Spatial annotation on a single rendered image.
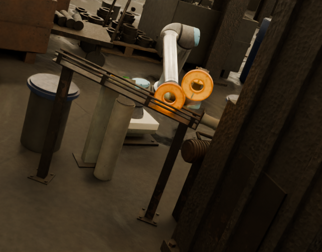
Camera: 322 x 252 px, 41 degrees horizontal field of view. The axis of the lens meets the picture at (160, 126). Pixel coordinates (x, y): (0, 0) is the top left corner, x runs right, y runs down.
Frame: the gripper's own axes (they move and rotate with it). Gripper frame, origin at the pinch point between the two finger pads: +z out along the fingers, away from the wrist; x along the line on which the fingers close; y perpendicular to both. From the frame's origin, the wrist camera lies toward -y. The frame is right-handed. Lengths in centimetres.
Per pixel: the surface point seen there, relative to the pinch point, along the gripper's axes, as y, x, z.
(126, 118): -34, -31, -31
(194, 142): -30.4, 9.4, -9.3
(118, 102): -26, -38, -29
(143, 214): -81, -1, -23
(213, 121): -16.1, 14.4, -2.8
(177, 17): 65, -45, -308
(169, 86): -7.2, -12.8, -0.8
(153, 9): 70, -81, -353
